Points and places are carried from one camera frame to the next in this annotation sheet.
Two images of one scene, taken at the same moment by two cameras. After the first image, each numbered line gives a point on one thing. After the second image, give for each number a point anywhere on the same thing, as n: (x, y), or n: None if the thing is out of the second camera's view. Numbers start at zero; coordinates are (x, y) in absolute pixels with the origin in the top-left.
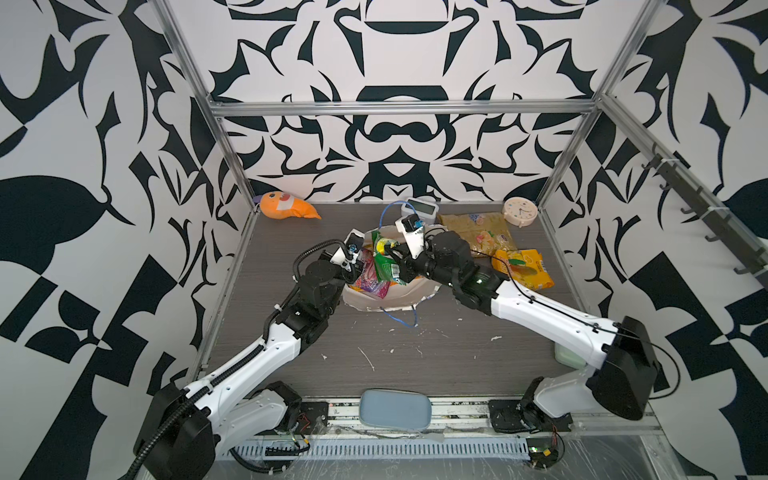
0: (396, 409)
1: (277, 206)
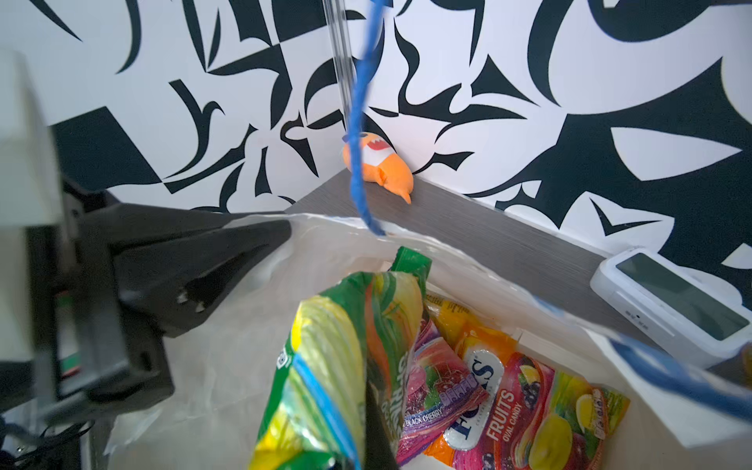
0: None
1: (382, 164)
